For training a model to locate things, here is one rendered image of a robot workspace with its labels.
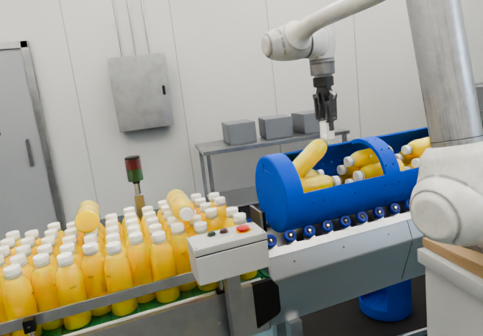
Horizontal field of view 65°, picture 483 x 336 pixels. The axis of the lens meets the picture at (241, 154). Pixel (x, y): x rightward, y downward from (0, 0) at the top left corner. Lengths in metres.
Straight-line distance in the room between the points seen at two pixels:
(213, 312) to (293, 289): 0.34
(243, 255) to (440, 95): 0.60
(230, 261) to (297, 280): 0.43
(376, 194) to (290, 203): 0.35
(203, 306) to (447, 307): 0.65
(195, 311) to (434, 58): 0.89
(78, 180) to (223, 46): 2.29
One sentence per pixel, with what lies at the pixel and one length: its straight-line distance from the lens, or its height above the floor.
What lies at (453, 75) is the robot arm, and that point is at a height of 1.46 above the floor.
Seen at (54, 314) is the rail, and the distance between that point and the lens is 1.17.
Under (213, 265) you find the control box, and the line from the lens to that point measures 1.02.
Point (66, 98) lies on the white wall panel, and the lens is 4.68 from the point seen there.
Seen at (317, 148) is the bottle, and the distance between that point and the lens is 1.42.
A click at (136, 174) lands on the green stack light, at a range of 1.60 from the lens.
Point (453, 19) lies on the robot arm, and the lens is 0.91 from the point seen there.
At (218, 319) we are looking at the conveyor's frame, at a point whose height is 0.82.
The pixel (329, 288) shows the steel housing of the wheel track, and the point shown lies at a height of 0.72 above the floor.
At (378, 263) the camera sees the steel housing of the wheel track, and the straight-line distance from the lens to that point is 1.60.
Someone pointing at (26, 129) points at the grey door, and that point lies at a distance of 4.74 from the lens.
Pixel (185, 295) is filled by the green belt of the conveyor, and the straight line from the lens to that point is 1.22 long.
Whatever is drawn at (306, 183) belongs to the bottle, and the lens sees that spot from 1.36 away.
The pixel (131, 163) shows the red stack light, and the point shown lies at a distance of 1.59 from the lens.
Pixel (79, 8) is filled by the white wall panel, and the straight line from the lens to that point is 4.74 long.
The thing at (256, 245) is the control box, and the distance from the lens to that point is 1.04.
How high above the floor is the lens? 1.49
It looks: 10 degrees down
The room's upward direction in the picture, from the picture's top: 7 degrees counter-clockwise
